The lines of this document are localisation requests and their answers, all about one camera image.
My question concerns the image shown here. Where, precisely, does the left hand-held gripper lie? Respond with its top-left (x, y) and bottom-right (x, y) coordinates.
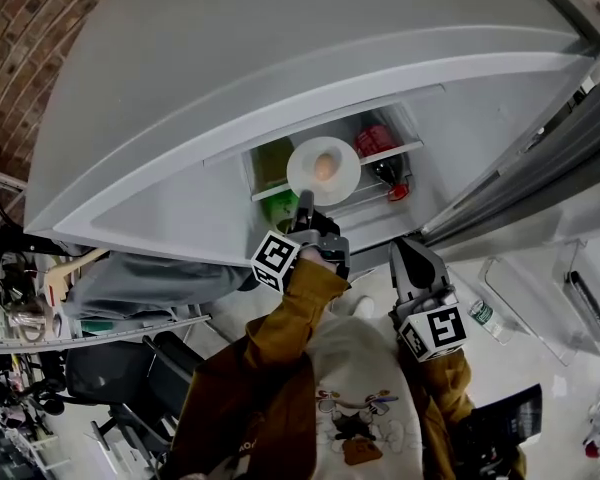
top-left (250, 190), bottom-right (352, 294)

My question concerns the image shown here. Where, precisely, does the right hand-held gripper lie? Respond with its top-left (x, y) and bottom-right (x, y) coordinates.
top-left (388, 238), bottom-right (470, 364)

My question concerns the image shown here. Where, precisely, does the white round plate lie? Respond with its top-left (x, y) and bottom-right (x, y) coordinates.
top-left (286, 136), bottom-right (361, 206)

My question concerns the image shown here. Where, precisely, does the brown egg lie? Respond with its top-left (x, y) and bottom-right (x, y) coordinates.
top-left (313, 152), bottom-right (342, 180)

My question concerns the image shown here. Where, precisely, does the white refrigerator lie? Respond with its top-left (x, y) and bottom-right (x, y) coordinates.
top-left (23, 0), bottom-right (600, 368)

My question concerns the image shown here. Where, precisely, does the person's left forearm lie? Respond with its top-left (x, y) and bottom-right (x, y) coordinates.
top-left (244, 257), bottom-right (352, 364)

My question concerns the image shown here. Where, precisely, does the person's right forearm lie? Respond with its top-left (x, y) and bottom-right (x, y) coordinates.
top-left (389, 347), bottom-right (474, 419)

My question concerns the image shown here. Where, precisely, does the person's left hand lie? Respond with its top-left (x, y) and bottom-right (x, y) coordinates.
top-left (299, 243), bottom-right (337, 269)

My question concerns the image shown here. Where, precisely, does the green tea bottle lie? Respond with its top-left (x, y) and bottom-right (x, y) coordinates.
top-left (252, 137), bottom-right (306, 234)

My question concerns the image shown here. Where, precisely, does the clear water bottle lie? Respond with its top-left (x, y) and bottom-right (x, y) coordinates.
top-left (467, 297), bottom-right (514, 347)

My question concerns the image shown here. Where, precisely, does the red label cola bottle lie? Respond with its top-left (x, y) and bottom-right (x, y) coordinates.
top-left (354, 125), bottom-right (412, 203)

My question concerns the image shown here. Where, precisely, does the white cartoon print sweatshirt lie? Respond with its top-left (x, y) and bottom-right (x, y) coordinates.
top-left (304, 315), bottom-right (431, 480)

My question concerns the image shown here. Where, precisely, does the grey sweater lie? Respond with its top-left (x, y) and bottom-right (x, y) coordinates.
top-left (62, 250), bottom-right (261, 319)

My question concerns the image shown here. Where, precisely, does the mustard brown jacket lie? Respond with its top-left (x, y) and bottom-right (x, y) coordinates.
top-left (159, 257), bottom-right (529, 480)

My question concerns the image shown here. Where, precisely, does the white metal shelving rack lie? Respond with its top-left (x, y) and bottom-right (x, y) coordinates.
top-left (0, 165), bottom-right (214, 352)

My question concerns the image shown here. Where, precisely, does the wooden clothes hanger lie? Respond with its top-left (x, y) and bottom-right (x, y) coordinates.
top-left (43, 246), bottom-right (109, 309)

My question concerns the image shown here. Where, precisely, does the black office chair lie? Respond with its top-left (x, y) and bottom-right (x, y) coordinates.
top-left (64, 331), bottom-right (206, 464)

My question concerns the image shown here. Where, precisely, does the coiled beige cable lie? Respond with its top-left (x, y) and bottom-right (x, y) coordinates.
top-left (7, 302), bottom-right (49, 344)

